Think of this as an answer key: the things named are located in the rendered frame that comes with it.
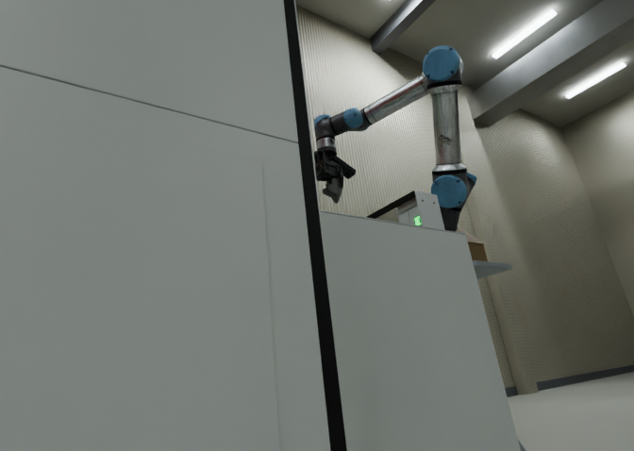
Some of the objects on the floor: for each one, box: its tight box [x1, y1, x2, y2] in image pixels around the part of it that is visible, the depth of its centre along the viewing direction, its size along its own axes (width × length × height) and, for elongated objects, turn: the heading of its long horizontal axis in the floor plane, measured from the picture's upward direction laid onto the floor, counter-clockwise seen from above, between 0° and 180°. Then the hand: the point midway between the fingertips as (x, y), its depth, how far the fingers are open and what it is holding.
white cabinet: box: [321, 212, 521, 451], centre depth 115 cm, size 64×96×82 cm, turn 19°
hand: (338, 200), depth 154 cm, fingers closed
